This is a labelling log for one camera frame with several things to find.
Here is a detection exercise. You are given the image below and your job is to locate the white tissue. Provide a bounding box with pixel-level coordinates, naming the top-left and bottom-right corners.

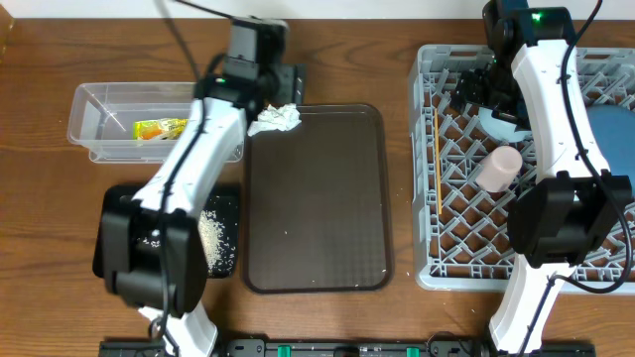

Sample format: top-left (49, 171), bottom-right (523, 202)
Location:
top-left (247, 104), bottom-right (301, 137)

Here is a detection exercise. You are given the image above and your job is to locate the light blue bowl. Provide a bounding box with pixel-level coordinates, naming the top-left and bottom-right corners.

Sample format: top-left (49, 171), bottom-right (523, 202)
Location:
top-left (478, 107), bottom-right (532, 143)

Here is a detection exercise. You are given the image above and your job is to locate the wooden chopstick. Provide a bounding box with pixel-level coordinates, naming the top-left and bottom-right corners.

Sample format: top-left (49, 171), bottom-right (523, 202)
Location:
top-left (433, 109), bottom-right (443, 217)

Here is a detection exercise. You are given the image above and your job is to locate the pink cup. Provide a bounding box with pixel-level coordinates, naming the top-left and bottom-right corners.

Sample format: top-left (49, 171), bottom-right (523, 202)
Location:
top-left (475, 146), bottom-right (523, 192)

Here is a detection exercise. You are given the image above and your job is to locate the dark blue plate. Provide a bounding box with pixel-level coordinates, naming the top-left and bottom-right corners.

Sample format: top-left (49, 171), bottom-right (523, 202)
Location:
top-left (586, 105), bottom-right (635, 187)

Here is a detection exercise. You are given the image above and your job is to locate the yellow snack wrapper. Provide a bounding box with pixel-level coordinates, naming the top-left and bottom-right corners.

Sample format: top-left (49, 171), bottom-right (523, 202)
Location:
top-left (133, 118), bottom-right (188, 141)

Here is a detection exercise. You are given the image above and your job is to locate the pile of white rice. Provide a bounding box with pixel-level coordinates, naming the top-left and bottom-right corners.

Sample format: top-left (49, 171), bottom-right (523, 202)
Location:
top-left (136, 208), bottom-right (237, 278)

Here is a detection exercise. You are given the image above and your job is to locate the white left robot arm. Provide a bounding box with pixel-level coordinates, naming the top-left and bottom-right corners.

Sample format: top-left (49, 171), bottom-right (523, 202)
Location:
top-left (93, 62), bottom-right (307, 356)

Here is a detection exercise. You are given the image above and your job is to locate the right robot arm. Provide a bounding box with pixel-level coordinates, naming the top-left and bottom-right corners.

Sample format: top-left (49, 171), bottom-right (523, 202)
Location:
top-left (450, 0), bottom-right (632, 356)

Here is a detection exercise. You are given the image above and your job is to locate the grey dishwasher rack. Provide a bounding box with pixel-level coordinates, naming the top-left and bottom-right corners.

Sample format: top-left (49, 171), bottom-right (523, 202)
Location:
top-left (409, 45), bottom-right (634, 292)

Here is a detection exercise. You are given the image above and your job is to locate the brown serving tray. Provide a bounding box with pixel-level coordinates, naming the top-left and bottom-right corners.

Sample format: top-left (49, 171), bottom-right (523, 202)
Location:
top-left (242, 104), bottom-right (394, 295)

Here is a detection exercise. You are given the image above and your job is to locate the black plastic tray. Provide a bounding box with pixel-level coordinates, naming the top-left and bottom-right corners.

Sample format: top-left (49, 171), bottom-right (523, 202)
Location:
top-left (92, 183), bottom-right (240, 278)

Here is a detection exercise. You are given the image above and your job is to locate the clear plastic bin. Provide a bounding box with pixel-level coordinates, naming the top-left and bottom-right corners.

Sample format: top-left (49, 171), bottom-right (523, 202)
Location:
top-left (66, 81), bottom-right (247, 164)

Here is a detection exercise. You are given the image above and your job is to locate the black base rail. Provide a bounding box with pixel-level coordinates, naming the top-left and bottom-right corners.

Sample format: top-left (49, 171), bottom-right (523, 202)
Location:
top-left (97, 339), bottom-right (597, 357)

